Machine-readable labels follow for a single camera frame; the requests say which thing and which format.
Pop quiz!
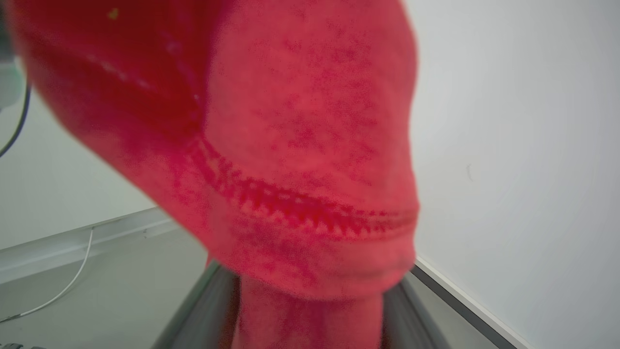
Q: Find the thin white floor cable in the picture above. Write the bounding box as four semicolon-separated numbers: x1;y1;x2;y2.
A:
0;228;95;323

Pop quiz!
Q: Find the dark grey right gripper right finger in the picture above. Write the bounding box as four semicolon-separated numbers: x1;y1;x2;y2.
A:
382;277;453;349

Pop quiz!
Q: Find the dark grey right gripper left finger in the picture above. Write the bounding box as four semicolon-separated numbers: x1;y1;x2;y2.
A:
153;261;241;349

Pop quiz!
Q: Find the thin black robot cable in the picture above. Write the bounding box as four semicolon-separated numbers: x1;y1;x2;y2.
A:
0;85;31;158

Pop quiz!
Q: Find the white wall skirting strip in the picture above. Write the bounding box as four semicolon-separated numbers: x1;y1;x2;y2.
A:
0;206;181;285

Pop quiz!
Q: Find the red clothing garment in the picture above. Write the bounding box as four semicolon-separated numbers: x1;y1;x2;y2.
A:
7;0;419;349

